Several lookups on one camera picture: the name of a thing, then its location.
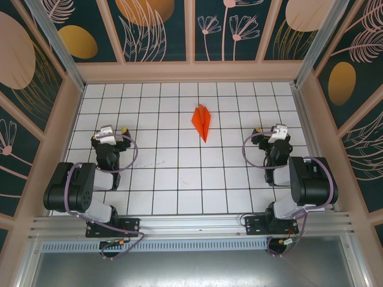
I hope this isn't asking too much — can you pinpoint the orange paper sheet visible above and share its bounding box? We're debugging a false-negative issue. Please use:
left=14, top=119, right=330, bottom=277
left=191, top=103, right=212, bottom=144

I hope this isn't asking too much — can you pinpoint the grey metal sheet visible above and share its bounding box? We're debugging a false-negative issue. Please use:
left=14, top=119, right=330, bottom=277
left=29, top=251, right=354, bottom=287

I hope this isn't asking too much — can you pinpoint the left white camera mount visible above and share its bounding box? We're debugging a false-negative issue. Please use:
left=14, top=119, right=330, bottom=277
left=94, top=133, right=117, bottom=145

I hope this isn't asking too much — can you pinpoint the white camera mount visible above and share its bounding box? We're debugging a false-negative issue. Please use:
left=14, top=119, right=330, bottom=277
left=94, top=133, right=117, bottom=145
left=268, top=130, right=290, bottom=145

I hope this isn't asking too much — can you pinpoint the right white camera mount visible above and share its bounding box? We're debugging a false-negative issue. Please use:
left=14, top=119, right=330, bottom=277
left=268, top=130, right=290, bottom=145

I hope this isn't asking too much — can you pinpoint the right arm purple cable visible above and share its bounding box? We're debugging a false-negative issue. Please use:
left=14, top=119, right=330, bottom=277
left=241, top=130, right=336, bottom=258

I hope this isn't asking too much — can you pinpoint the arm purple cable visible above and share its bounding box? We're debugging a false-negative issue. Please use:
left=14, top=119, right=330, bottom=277
left=65, top=133, right=145, bottom=261
left=241, top=130, right=336, bottom=258

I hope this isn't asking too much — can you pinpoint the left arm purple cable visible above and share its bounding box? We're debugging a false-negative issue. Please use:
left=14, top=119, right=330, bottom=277
left=65, top=133, right=145, bottom=261

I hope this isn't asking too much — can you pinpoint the aluminium side rail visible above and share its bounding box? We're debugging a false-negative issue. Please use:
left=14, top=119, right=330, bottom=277
left=290, top=83, right=341, bottom=213

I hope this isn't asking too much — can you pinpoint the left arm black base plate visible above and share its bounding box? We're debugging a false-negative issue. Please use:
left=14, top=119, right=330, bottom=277
left=86, top=217, right=141, bottom=239

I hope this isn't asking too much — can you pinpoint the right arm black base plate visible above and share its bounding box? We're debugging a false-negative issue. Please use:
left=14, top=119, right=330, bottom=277
left=244, top=215, right=299, bottom=237

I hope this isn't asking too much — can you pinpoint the aluminium corner post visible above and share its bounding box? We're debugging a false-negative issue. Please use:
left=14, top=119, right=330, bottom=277
left=293, top=0, right=351, bottom=89
left=23, top=0, right=87, bottom=92

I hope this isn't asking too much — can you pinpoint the aluminium mounting rail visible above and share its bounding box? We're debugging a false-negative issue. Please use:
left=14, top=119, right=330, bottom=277
left=28, top=212, right=355, bottom=242

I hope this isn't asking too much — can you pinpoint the grey slotted cable duct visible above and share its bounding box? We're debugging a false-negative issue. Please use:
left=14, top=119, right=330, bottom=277
left=40, top=240, right=270, bottom=252

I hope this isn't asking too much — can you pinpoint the aluminium frame strut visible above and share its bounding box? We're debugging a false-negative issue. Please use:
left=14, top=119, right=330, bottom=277
left=341, top=228, right=370, bottom=287
left=13, top=239, right=41, bottom=287

